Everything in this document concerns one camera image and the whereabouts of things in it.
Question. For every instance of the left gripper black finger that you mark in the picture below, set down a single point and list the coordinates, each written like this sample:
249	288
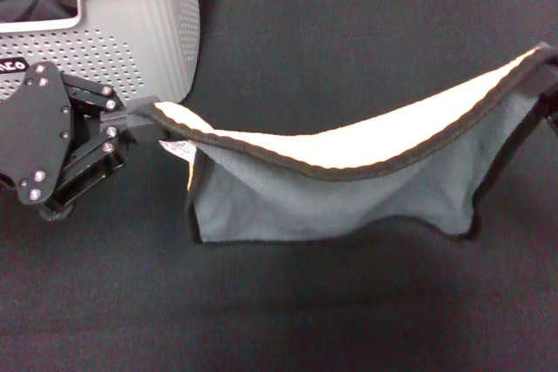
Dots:
87	163
96	95

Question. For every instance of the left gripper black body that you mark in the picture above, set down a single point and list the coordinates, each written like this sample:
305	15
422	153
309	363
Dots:
35	137

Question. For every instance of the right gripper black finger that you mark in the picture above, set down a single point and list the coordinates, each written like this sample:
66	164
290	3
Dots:
553	106

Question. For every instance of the grey towel with black trim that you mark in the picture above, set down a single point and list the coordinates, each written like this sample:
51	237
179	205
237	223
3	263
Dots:
327	198

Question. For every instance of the grey perforated plastic storage basket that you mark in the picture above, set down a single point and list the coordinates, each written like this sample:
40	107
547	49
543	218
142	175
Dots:
131	28

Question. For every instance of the black tablecloth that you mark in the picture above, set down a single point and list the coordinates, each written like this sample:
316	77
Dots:
305	311

